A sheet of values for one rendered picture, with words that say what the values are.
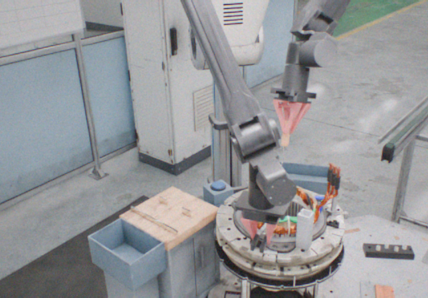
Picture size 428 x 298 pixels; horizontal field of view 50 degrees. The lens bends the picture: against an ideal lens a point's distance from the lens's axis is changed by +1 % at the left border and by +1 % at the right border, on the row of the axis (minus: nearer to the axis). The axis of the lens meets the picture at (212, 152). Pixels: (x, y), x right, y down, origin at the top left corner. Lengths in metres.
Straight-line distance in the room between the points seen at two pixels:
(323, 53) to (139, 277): 0.66
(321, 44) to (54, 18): 2.43
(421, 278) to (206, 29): 1.06
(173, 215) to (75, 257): 1.70
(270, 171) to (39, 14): 2.52
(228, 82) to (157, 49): 2.46
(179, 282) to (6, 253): 1.96
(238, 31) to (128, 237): 0.67
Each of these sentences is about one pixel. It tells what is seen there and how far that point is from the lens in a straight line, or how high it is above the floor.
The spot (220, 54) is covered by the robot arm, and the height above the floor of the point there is 1.56.
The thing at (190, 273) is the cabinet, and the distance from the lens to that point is 1.28.
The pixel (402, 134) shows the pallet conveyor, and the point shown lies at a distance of 2.56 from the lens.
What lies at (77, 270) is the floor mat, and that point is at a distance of 2.79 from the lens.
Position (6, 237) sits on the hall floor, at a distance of 3.25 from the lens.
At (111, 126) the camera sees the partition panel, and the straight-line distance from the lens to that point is 3.68.
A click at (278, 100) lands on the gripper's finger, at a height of 1.40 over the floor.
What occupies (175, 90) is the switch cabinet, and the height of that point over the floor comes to 0.70.
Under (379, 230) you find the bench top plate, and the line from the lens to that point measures 1.73.
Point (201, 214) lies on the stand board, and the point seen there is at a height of 1.07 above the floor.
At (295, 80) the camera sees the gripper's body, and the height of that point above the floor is 1.45.
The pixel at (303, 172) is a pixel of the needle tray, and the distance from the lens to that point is 1.50.
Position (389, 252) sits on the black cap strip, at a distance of 1.60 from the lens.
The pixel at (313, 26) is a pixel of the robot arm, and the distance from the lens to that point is 1.06.
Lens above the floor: 1.76
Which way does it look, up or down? 27 degrees down
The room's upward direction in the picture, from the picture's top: 2 degrees counter-clockwise
